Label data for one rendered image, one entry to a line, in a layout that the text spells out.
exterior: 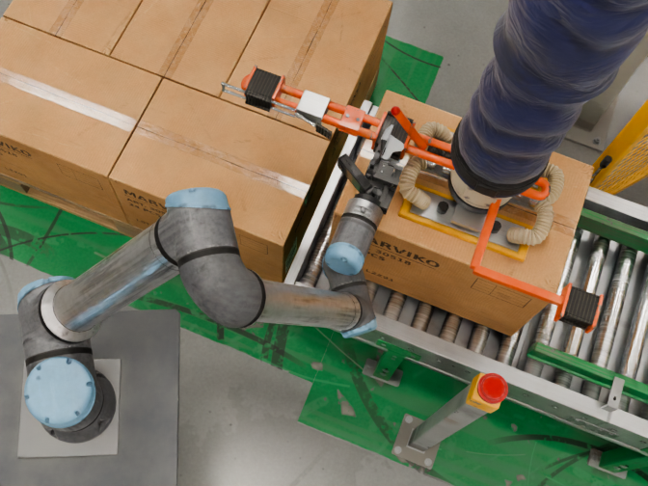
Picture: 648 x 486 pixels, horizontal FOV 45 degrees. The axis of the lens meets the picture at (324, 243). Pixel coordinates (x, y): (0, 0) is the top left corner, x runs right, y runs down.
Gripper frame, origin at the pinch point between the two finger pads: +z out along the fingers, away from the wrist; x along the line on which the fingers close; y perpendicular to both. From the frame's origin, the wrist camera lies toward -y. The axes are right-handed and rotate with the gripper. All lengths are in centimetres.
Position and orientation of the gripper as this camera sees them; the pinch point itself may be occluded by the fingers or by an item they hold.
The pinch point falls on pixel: (387, 134)
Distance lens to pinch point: 199.0
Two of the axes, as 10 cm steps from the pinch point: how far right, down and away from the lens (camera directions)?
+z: 3.7, -8.7, 3.3
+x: 0.3, -3.5, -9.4
